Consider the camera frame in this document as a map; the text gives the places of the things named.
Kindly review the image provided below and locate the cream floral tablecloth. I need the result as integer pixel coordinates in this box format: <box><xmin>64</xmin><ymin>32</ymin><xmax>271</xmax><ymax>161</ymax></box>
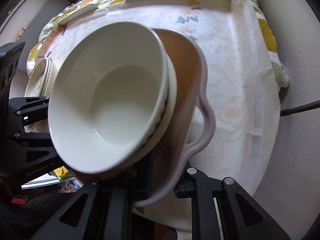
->
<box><xmin>40</xmin><ymin>0</ymin><xmax>281</xmax><ymax>232</ymax></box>

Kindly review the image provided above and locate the black cable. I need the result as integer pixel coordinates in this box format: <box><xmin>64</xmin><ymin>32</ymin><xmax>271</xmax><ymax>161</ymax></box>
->
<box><xmin>280</xmin><ymin>101</ymin><xmax>320</xmax><ymax>117</ymax></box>

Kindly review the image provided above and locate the framed wall picture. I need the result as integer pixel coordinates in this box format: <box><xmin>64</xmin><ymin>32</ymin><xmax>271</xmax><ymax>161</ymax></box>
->
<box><xmin>0</xmin><ymin>0</ymin><xmax>36</xmax><ymax>32</ymax></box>

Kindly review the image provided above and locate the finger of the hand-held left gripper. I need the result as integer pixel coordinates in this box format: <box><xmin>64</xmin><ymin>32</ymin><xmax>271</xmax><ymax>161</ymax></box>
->
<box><xmin>11</xmin><ymin>131</ymin><xmax>60</xmax><ymax>166</ymax></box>
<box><xmin>8</xmin><ymin>96</ymin><xmax>51</xmax><ymax>121</ymax></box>

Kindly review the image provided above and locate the chick print white plate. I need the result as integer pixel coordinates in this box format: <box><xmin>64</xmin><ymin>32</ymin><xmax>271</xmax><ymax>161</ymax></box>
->
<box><xmin>24</xmin><ymin>57</ymin><xmax>55</xmax><ymax>133</ymax></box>

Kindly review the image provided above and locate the pink handled dish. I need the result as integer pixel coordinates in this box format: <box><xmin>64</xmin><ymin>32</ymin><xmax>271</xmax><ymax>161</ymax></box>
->
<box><xmin>132</xmin><ymin>27</ymin><xmax>216</xmax><ymax>208</ymax></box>

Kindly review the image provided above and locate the small beige figure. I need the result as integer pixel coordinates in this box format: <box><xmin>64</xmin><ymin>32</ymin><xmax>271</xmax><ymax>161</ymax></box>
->
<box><xmin>16</xmin><ymin>27</ymin><xmax>27</xmax><ymax>41</ymax></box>

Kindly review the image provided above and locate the grey cushion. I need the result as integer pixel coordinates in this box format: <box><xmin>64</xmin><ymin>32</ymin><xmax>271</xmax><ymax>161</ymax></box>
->
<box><xmin>0</xmin><ymin>0</ymin><xmax>67</xmax><ymax>74</ymax></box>

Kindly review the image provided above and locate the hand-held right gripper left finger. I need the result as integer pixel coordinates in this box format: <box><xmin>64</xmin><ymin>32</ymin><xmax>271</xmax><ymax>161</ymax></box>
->
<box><xmin>32</xmin><ymin>152</ymin><xmax>154</xmax><ymax>240</ymax></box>

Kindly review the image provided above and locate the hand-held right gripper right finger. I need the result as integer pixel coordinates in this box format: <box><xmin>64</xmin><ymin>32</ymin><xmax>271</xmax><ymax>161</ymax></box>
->
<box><xmin>174</xmin><ymin>167</ymin><xmax>291</xmax><ymax>240</ymax></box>

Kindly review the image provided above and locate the flower print striped quilt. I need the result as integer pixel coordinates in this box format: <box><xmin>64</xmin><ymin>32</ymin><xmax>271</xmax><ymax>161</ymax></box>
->
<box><xmin>26</xmin><ymin>0</ymin><xmax>291</xmax><ymax>88</ymax></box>

